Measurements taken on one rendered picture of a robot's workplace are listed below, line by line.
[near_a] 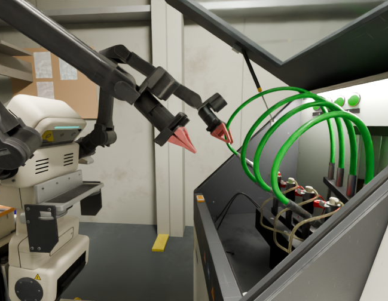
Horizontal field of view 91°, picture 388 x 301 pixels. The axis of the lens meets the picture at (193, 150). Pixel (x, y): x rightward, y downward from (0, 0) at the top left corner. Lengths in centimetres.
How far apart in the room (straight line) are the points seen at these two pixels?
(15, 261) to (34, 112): 51
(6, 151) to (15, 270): 49
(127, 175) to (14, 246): 182
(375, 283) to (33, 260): 91
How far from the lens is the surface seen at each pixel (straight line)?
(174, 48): 223
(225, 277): 53
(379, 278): 48
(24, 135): 65
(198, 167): 237
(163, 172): 218
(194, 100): 84
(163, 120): 50
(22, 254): 93
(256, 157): 50
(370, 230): 45
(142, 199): 263
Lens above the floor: 129
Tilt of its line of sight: 8 degrees down
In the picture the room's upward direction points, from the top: straight up
